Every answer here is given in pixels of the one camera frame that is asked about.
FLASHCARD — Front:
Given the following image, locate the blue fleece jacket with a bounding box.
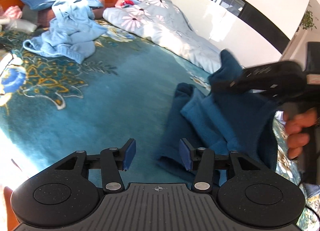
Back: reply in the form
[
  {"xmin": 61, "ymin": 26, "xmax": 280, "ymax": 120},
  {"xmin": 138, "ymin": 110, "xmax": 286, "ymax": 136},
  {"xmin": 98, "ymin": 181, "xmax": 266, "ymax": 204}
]
[{"xmin": 156, "ymin": 49, "xmax": 282, "ymax": 187}]

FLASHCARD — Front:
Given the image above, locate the light blue floral duvet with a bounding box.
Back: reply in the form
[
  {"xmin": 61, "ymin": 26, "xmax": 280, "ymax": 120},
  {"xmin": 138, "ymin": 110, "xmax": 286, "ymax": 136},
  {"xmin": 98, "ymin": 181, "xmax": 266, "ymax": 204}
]
[{"xmin": 103, "ymin": 0, "xmax": 221, "ymax": 74}]

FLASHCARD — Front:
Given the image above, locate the white wardrobe with black stripe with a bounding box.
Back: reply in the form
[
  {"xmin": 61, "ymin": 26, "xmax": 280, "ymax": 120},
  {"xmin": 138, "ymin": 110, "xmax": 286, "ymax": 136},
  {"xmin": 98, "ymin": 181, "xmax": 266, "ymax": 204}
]
[{"xmin": 171, "ymin": 0, "xmax": 310, "ymax": 67}]

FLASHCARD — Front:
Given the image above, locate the light blue knit sweater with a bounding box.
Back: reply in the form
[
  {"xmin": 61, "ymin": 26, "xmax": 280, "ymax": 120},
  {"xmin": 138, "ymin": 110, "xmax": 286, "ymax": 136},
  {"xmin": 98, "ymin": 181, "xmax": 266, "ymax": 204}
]
[{"xmin": 23, "ymin": 0, "xmax": 106, "ymax": 64}]

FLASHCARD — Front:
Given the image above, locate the person's right hand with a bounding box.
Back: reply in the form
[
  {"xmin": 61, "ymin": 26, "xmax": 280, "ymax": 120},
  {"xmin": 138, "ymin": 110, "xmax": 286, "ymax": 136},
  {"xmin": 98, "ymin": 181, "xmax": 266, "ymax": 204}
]
[{"xmin": 283, "ymin": 108, "xmax": 318, "ymax": 159}]

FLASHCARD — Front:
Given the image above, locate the green potted plant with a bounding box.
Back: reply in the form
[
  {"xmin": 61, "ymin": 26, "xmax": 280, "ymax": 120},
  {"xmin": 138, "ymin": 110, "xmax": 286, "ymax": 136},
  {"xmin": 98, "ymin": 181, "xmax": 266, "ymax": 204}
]
[{"xmin": 296, "ymin": 10, "xmax": 317, "ymax": 32}]

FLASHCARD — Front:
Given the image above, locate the teal floral bed blanket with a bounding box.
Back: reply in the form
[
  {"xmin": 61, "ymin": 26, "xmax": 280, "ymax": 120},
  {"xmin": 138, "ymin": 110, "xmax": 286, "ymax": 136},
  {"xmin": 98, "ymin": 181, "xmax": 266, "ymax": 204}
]
[{"xmin": 0, "ymin": 18, "xmax": 320, "ymax": 231}]

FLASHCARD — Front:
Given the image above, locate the pink cloth item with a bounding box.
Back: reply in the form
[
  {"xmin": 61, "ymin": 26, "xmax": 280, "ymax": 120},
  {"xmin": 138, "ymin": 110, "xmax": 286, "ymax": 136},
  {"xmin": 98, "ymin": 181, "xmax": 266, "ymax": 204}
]
[{"xmin": 2, "ymin": 6, "xmax": 22, "ymax": 19}]

